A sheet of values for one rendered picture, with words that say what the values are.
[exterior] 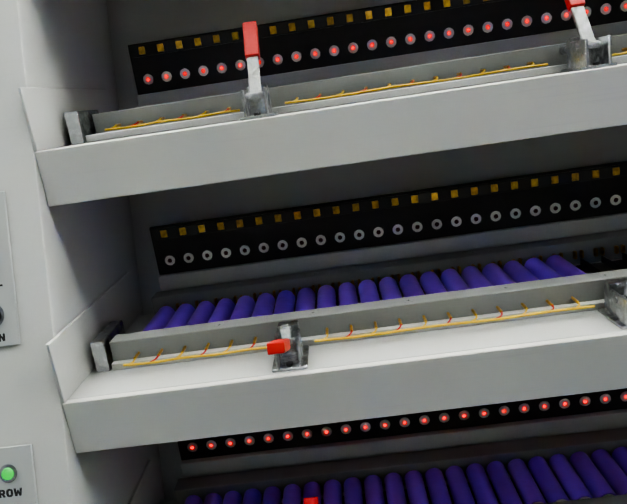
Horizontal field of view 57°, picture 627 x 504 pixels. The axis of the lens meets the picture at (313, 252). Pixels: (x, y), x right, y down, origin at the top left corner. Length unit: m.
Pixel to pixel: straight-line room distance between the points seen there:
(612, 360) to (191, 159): 0.36
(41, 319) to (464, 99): 0.37
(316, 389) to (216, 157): 0.20
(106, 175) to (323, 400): 0.25
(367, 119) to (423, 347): 0.18
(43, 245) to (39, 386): 0.11
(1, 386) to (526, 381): 0.41
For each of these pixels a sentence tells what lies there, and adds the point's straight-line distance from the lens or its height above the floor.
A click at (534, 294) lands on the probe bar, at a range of 0.52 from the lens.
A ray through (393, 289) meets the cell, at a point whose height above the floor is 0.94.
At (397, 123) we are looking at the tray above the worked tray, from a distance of 0.47.
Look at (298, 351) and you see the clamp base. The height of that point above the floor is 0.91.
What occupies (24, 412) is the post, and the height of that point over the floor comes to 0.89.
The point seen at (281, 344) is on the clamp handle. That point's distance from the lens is 0.40.
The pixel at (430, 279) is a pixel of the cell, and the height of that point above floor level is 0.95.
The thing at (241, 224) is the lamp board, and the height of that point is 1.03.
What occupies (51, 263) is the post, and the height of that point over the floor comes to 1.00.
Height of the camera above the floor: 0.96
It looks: 3 degrees up
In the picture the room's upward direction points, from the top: 8 degrees counter-clockwise
